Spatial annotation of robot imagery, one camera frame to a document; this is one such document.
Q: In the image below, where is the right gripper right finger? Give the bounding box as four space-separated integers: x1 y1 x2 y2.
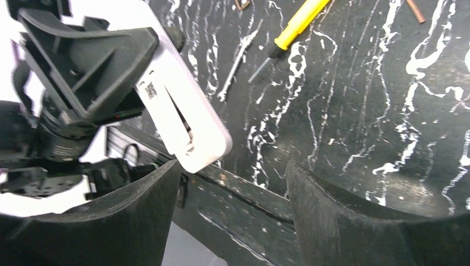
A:
286 161 469 265

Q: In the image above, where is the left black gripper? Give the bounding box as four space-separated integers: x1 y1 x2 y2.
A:
12 8 159 162

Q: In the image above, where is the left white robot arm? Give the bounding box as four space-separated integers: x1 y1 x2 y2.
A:
1 4 159 200

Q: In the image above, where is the yellow handled screwdriver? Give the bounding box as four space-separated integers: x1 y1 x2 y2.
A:
248 0 329 84

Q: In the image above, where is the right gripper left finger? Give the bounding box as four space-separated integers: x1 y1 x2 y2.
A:
1 160 182 265

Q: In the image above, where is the silver wrench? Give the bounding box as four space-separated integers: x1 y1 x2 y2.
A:
217 19 263 102

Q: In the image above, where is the copper hex key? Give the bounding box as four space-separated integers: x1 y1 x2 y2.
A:
406 0 426 24
234 0 252 11

